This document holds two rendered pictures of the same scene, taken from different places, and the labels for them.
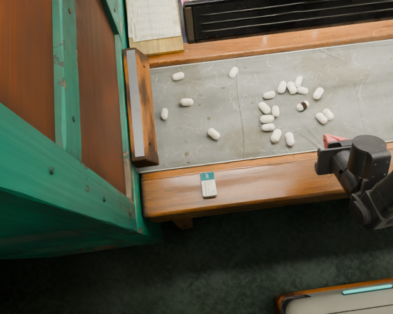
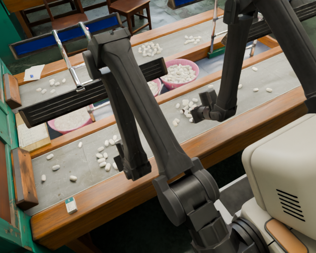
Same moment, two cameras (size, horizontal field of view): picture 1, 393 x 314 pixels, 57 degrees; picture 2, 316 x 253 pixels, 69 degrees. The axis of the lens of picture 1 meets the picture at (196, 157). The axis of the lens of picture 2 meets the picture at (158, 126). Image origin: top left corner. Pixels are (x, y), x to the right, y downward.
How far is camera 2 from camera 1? 0.44 m
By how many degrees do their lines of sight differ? 27
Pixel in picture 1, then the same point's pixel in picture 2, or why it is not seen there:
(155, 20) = (33, 134)
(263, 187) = (104, 195)
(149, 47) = (31, 147)
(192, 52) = (55, 142)
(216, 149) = (76, 185)
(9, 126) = not seen: outside the picture
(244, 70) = (87, 142)
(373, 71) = not seen: hidden behind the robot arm
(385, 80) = not seen: hidden behind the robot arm
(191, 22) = (24, 117)
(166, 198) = (46, 223)
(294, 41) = (108, 121)
